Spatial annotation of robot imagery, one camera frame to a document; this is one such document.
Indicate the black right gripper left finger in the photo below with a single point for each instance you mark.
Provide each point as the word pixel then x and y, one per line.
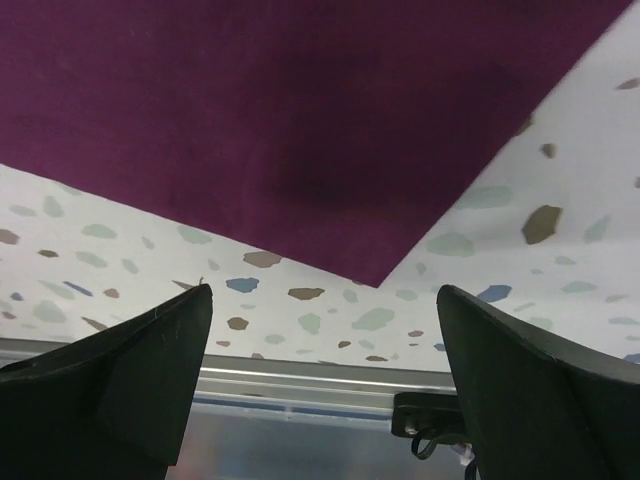
pixel 106 446

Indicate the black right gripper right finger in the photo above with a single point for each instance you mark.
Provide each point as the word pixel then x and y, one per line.
pixel 536 405

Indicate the purple surgical cloth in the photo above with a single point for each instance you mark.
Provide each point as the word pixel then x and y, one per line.
pixel 333 133

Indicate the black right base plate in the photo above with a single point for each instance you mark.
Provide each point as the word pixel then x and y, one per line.
pixel 428 420

